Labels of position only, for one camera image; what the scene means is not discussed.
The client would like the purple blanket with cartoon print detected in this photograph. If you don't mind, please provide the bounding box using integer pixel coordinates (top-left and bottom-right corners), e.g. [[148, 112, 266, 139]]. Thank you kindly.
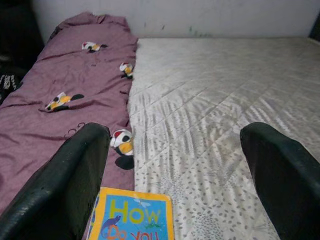
[[0, 13, 140, 216]]

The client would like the white quilted mattress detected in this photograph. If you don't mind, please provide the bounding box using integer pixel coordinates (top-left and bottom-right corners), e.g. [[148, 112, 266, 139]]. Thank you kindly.
[[126, 37, 320, 240]]

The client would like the black bag with white print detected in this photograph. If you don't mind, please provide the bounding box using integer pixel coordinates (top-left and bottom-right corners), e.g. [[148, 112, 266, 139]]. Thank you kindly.
[[0, 72, 25, 106]]

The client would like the yellow and blue children's book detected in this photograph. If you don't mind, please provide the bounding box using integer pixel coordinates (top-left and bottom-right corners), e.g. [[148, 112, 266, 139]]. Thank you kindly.
[[87, 187, 175, 240]]

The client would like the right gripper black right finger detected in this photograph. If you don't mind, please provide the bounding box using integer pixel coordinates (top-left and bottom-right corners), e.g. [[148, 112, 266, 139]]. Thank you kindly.
[[239, 121, 320, 240]]

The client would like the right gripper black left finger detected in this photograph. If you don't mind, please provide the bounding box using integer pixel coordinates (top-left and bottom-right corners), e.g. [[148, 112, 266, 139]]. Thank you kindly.
[[0, 122, 111, 240]]

